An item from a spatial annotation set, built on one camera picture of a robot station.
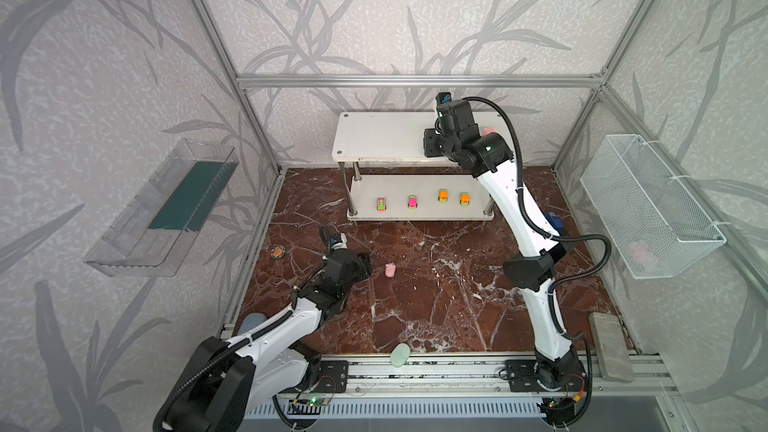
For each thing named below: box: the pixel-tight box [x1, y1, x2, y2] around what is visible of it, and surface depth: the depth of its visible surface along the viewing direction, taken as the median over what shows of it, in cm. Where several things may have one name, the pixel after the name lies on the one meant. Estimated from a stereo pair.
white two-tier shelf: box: [332, 112, 510, 221], surface depth 102 cm
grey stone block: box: [589, 312, 635, 383], surface depth 77 cm
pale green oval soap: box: [390, 343, 411, 368], surface depth 77 cm
